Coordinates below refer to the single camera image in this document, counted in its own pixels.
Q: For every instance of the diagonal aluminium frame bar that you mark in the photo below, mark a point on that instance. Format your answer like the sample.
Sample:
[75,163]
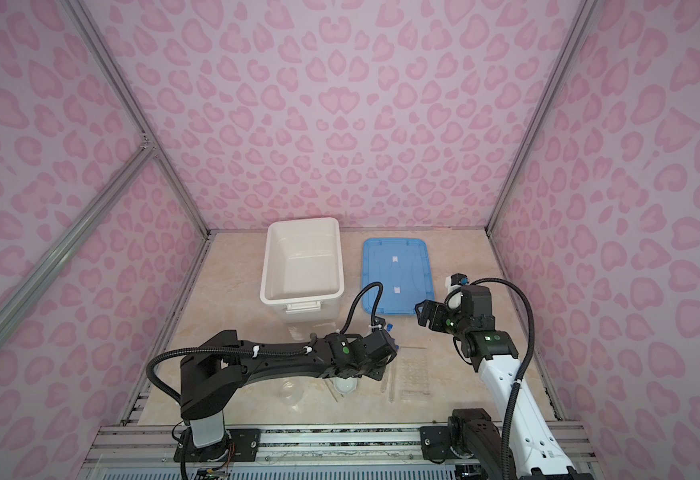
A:
[39,279]

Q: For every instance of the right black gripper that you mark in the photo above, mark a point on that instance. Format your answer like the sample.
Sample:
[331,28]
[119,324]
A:
[440,311]

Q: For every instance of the blue plastic bin lid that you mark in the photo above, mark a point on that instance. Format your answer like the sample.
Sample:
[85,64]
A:
[402,266]

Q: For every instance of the clear glass beaker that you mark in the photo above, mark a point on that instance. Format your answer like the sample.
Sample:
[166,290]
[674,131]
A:
[291,393]

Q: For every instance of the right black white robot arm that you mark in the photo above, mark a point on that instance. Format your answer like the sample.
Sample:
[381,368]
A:
[523,446]

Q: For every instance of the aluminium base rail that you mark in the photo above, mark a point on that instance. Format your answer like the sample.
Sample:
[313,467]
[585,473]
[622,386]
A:
[323,451]

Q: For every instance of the metal tweezers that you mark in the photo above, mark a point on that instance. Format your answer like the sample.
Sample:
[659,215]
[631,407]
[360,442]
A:
[331,392]

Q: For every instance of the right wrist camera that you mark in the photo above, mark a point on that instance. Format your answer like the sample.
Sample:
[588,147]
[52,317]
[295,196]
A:
[454,284]

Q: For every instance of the white ceramic evaporating dish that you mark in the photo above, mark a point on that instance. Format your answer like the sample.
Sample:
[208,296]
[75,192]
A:
[345,386]

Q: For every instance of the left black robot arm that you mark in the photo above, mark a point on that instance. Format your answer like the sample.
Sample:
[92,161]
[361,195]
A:
[212,373]

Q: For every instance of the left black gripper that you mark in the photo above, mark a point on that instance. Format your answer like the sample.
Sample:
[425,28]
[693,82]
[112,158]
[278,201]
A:
[379,373]

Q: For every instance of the clear test tube rack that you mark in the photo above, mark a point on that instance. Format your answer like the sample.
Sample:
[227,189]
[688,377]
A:
[412,374]

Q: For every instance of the white plastic storage bin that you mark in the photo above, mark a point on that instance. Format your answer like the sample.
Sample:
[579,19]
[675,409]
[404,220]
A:
[303,275]

